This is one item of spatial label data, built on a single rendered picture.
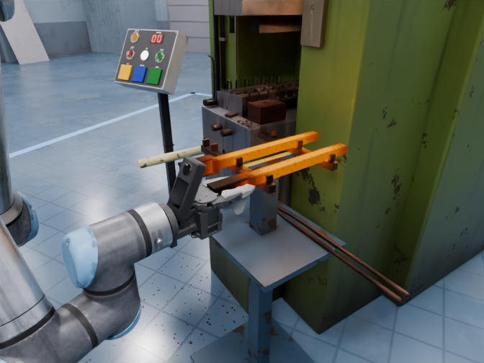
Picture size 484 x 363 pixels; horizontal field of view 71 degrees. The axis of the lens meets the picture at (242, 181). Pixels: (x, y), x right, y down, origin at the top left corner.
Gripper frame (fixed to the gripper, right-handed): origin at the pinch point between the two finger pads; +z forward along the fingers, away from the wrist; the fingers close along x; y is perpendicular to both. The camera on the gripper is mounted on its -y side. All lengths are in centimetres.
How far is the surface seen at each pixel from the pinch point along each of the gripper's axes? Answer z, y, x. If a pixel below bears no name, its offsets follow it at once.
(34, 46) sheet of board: 183, 51, -1025
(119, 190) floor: 41, 94, -192
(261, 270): 4.9, 26.6, 2.3
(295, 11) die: 65, -33, -43
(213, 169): 0.7, 1.2, -11.2
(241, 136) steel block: 34, 8, -39
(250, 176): 1.1, -1.3, 1.5
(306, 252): 19.3, 26.5, 5.5
